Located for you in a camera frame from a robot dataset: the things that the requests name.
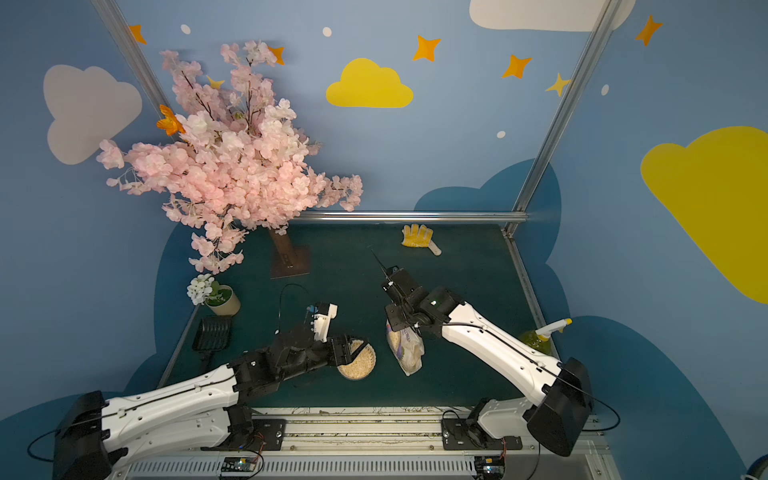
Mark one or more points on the small potted white flower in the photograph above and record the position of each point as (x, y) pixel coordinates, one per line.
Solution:
(204, 289)

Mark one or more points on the left green circuit board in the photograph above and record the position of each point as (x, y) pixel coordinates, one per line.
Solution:
(239, 466)

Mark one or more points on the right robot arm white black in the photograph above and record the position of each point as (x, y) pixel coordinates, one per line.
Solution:
(557, 396)

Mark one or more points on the green circuit board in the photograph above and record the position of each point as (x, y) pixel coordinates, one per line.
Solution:
(239, 466)
(489, 468)

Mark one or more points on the right green circuit board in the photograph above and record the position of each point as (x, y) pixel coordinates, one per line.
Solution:
(489, 468)

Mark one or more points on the instant oats bag white purple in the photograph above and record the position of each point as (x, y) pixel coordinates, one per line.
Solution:
(408, 348)

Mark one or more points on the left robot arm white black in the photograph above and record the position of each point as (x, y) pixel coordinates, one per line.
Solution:
(210, 412)

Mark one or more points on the pink cherry blossom tree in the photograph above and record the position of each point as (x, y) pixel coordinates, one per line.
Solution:
(240, 165)

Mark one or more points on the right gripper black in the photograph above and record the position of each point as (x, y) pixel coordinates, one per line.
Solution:
(393, 285)

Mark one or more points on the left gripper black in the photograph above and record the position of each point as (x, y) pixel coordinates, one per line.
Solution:
(343, 350)

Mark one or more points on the orange butterfly decoration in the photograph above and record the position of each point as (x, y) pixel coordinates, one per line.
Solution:
(169, 123)

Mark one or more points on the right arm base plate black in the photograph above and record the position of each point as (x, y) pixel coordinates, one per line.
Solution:
(465, 433)

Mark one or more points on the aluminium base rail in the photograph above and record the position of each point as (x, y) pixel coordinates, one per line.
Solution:
(379, 443)

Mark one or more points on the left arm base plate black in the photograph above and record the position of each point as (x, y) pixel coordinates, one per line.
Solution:
(264, 433)

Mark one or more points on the yellow work glove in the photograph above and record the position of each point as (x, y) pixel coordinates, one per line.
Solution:
(419, 236)

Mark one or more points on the white woven breakfast bowl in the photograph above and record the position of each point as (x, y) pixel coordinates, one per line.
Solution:
(361, 366)

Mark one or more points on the yellow green spray bottle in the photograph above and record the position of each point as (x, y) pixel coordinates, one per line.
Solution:
(540, 339)

